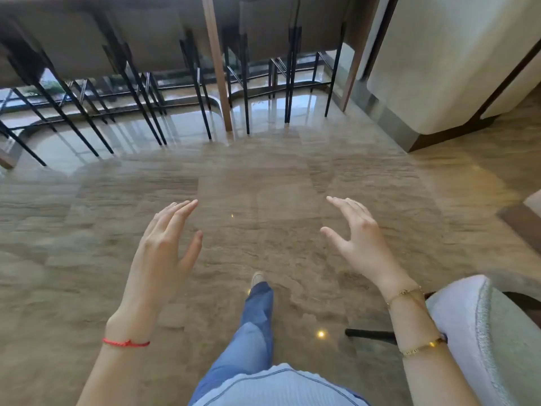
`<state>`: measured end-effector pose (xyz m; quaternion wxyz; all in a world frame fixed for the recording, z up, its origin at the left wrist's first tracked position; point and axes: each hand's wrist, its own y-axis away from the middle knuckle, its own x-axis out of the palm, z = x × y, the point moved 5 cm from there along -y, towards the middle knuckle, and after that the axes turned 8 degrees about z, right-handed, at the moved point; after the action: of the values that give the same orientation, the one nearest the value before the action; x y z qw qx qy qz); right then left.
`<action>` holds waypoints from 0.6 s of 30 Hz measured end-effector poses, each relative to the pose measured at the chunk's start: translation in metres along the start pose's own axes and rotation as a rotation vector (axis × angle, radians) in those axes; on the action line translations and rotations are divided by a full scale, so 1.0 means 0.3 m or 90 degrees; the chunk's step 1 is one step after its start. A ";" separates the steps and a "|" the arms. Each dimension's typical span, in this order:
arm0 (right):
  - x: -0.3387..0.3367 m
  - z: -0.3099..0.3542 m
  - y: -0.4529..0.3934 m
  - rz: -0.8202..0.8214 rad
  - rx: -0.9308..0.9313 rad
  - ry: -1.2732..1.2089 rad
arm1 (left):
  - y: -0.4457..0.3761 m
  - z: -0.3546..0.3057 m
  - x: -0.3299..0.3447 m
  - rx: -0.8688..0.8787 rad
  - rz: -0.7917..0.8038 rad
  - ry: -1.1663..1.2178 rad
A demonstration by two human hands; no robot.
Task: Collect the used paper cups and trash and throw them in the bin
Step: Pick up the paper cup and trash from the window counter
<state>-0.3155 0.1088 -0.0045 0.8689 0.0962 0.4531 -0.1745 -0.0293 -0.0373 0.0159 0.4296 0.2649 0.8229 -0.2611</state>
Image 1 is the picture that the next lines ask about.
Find person's right hand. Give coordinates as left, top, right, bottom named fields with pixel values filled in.
left=320, top=196, right=419, bottom=295

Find person's left hand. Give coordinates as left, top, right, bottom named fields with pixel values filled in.
left=108, top=199, right=204, bottom=328

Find blue jeans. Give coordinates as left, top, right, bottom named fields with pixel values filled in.
left=189, top=281, right=276, bottom=402

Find light blue ribbed shirt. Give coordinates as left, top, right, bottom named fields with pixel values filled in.
left=188, top=362, right=369, bottom=406

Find white curved counter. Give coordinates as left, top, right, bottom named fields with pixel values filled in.
left=366, top=0, right=541, bottom=153

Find brown wooden bar table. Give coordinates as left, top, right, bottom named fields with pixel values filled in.
left=201, top=0, right=381, bottom=133
left=0, top=0, right=203, bottom=15

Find row of black-legged bar stools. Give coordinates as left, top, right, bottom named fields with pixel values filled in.
left=0, top=0, right=348, bottom=167

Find thin gold chain bracelet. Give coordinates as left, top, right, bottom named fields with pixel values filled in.
left=385, top=285, right=423, bottom=310

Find red string bracelet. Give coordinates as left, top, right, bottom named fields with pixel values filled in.
left=101, top=337, right=151, bottom=348

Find gold bangle bracelet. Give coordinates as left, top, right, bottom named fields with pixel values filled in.
left=399, top=337, right=448, bottom=358

